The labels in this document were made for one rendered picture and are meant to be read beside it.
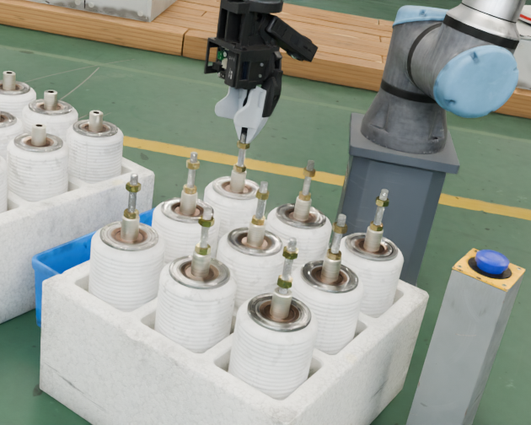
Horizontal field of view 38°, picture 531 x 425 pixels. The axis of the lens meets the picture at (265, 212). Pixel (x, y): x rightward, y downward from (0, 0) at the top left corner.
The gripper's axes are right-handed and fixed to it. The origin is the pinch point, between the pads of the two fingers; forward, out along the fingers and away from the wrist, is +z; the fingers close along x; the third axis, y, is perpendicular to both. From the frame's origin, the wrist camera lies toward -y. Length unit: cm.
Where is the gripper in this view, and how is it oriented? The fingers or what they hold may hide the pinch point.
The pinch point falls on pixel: (249, 131)
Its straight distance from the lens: 116.0
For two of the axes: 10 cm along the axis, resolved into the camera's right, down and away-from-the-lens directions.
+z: -1.5, 8.9, 4.4
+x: 6.8, 4.1, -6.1
